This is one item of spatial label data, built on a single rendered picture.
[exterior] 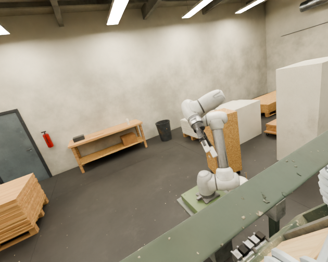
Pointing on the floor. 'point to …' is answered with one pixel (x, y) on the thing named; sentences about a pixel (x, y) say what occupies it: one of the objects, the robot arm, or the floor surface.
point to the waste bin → (164, 130)
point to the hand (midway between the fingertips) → (211, 152)
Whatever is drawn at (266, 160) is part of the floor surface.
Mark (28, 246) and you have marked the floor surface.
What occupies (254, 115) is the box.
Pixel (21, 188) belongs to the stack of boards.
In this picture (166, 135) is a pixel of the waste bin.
